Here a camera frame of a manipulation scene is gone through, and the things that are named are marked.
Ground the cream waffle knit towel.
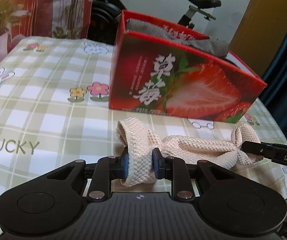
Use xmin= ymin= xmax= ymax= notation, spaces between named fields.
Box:
xmin=116 ymin=117 xmax=263 ymax=187

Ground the grey striped knit cloth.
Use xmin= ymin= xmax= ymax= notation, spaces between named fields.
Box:
xmin=127 ymin=18 xmax=229 ymax=58

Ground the checked plaid tablecloth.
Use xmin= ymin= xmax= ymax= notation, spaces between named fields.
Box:
xmin=0 ymin=36 xmax=287 ymax=240

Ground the red strawberry cardboard box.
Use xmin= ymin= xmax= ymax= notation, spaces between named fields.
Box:
xmin=109 ymin=10 xmax=266 ymax=123

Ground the wooden door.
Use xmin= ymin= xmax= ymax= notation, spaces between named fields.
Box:
xmin=230 ymin=0 xmax=287 ymax=76

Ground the black exercise bike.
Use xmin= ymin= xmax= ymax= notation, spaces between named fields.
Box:
xmin=87 ymin=0 xmax=222 ymax=45

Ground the red patterned curtain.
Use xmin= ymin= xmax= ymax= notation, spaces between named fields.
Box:
xmin=9 ymin=0 xmax=92 ymax=40

